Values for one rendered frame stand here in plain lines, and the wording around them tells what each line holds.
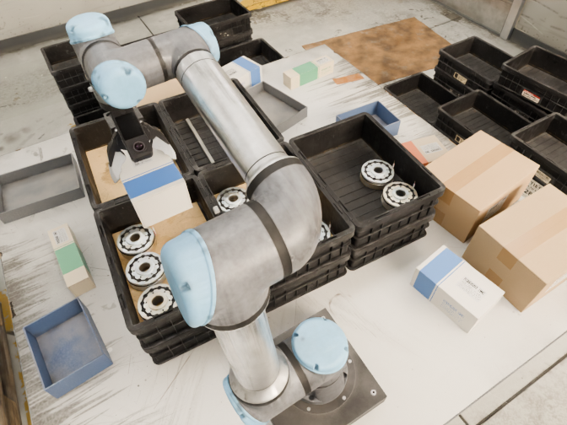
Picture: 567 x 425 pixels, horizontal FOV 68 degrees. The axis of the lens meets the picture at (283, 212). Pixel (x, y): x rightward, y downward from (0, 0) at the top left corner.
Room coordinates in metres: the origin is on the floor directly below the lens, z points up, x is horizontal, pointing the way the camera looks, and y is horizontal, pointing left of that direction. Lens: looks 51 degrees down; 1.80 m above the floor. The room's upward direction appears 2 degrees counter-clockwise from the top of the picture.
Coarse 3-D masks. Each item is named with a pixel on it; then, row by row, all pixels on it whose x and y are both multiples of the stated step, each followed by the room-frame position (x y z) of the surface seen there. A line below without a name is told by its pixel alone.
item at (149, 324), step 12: (204, 192) 0.79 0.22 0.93; (120, 204) 0.76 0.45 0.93; (96, 216) 0.72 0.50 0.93; (216, 216) 0.71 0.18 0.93; (108, 252) 0.60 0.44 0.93; (108, 264) 0.57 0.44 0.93; (120, 288) 0.50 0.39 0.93; (120, 300) 0.47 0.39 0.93; (168, 312) 0.44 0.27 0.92; (180, 312) 0.44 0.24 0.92; (132, 324) 0.41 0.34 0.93; (144, 324) 0.41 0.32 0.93; (156, 324) 0.41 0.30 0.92
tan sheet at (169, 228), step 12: (192, 204) 0.84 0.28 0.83; (180, 216) 0.79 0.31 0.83; (192, 216) 0.79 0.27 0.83; (156, 228) 0.75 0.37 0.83; (168, 228) 0.75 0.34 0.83; (180, 228) 0.75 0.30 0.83; (192, 228) 0.75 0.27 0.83; (168, 240) 0.71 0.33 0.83; (120, 252) 0.67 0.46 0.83; (156, 252) 0.67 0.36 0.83; (132, 288) 0.55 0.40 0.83
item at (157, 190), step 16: (128, 160) 0.72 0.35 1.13; (144, 160) 0.72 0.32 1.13; (160, 160) 0.71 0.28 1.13; (128, 176) 0.67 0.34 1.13; (144, 176) 0.66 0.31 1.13; (160, 176) 0.66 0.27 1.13; (176, 176) 0.66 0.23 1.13; (128, 192) 0.62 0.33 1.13; (144, 192) 0.61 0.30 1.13; (160, 192) 0.62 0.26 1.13; (176, 192) 0.63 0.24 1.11; (144, 208) 0.59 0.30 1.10; (160, 208) 0.61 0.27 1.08; (176, 208) 0.63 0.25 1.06; (144, 224) 0.59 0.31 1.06
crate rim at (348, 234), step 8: (280, 144) 0.98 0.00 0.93; (288, 144) 0.98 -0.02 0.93; (208, 168) 0.89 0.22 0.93; (216, 168) 0.89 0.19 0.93; (200, 176) 0.86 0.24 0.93; (312, 176) 0.84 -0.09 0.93; (320, 184) 0.81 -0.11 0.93; (208, 192) 0.79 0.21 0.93; (216, 200) 0.76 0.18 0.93; (328, 200) 0.75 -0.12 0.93; (336, 208) 0.72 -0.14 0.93; (344, 216) 0.69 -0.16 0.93; (352, 224) 0.66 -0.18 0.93; (344, 232) 0.64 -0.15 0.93; (352, 232) 0.64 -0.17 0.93; (328, 240) 0.61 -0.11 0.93; (336, 240) 0.62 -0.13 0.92; (344, 240) 0.63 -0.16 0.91; (320, 248) 0.60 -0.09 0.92
